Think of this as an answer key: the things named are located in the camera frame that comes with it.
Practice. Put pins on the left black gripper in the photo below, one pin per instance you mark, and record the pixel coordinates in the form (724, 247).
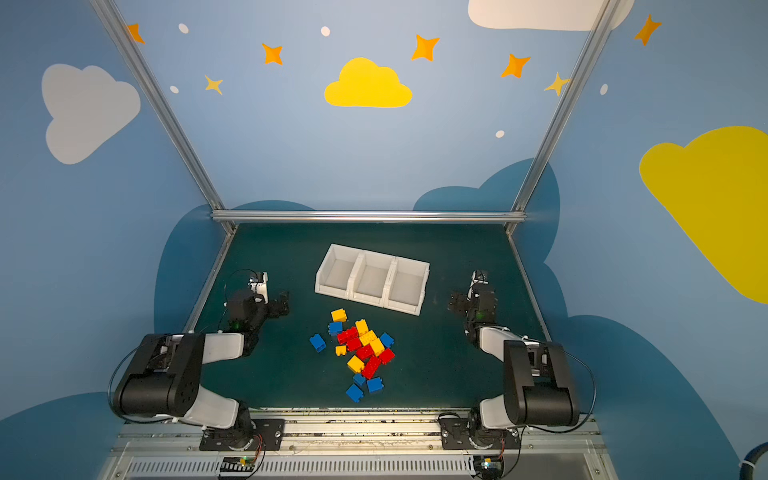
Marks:
(271, 303)

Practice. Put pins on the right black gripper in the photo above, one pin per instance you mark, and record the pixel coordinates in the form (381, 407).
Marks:
(466, 303)

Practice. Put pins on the yellow lego brick top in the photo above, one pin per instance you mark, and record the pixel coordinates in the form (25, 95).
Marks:
(339, 316)

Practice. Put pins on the yellow lego brick studs up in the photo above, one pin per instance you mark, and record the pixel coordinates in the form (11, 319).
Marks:
(367, 338)

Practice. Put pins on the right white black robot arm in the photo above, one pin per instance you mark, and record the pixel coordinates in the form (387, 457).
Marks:
(538, 387)

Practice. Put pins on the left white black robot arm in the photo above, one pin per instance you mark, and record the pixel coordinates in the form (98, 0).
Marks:
(162, 380)

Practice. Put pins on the white three-compartment bin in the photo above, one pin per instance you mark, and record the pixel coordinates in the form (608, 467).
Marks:
(372, 278)

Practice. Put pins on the red long lego brick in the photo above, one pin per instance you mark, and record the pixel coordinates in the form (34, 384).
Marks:
(370, 369)

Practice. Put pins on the left circuit board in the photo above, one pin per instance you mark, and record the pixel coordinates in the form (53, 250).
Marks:
(241, 467)

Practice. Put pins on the circuit board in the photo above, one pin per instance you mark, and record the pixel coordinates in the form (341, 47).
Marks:
(241, 467)
(487, 468)

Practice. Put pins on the right circuit board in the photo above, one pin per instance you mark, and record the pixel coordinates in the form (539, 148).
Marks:
(487, 468)

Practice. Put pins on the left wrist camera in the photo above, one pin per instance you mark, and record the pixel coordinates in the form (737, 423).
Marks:
(258, 285)

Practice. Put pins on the aluminium frame right post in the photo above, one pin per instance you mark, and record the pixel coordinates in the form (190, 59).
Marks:
(583, 68)

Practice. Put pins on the aluminium frame post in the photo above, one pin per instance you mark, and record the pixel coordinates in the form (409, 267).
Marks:
(583, 68)
(114, 24)

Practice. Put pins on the aluminium frame back bar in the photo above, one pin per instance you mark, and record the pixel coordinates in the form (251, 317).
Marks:
(276, 216)

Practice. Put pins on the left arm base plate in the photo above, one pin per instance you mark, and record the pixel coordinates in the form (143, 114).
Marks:
(264, 433)

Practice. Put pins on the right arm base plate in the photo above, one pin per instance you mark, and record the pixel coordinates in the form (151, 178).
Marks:
(459, 433)

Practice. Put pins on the aluminium front rail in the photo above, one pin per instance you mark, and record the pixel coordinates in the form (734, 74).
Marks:
(357, 443)

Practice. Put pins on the aluminium frame left post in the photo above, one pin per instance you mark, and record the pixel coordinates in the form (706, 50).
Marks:
(114, 24)

